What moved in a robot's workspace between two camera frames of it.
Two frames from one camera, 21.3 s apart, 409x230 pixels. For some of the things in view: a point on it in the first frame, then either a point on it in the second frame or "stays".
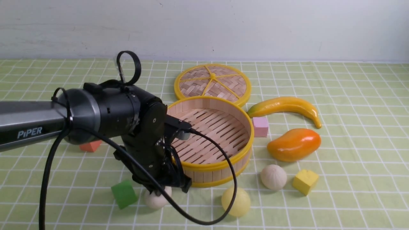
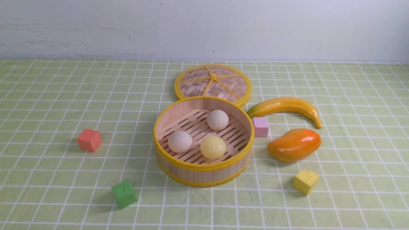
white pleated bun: x=154 y=201 -> x=180 y=141
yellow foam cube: x=303 y=181 stays
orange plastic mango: x=295 y=145 stays
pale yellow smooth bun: x=241 y=204 -> x=212 y=147
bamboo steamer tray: x=226 y=121 stays
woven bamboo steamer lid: x=213 y=80 stays
